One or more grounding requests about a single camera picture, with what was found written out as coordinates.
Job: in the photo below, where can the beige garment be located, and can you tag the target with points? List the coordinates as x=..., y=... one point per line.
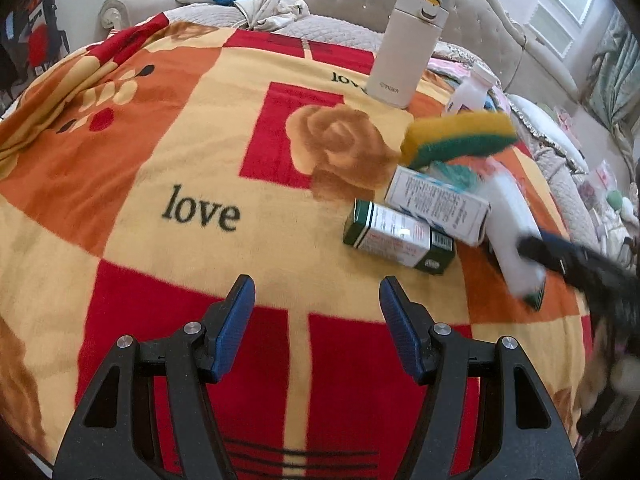
x=270, y=10

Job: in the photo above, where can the yellow green sponge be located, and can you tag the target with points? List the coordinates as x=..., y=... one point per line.
x=450, y=132

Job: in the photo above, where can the white plastic bottle pink label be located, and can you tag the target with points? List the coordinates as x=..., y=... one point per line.
x=467, y=95

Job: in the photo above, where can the green plush toy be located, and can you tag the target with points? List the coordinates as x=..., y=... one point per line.
x=622, y=205

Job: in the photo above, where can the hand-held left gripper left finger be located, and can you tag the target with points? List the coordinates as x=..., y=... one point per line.
x=230, y=330

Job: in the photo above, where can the white thermos bottle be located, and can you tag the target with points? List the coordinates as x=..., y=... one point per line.
x=400, y=45

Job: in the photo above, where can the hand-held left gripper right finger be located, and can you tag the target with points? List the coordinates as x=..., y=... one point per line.
x=400, y=330

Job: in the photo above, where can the quilted sofa cover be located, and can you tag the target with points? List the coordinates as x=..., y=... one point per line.
x=330, y=30

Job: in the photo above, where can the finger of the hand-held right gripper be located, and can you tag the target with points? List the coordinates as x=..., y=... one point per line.
x=550, y=260
x=557, y=238

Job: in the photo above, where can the green patterned curtain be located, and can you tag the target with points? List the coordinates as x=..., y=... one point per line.
x=617, y=75

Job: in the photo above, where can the red garment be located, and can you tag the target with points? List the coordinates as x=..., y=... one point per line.
x=41, y=47

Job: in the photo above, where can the clear plastic bag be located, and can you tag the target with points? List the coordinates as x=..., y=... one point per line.
x=597, y=185

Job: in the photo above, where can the white frilled cushion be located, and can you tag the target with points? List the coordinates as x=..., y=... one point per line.
x=545, y=125

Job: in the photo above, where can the green medicine box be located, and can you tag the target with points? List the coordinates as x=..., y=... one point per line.
x=395, y=237

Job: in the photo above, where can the printed fleece blanket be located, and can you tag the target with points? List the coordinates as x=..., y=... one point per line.
x=150, y=270

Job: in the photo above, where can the white medicine box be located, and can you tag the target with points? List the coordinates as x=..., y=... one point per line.
x=440, y=205

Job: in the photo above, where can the folded pink blue towels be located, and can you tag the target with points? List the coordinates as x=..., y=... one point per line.
x=450, y=67

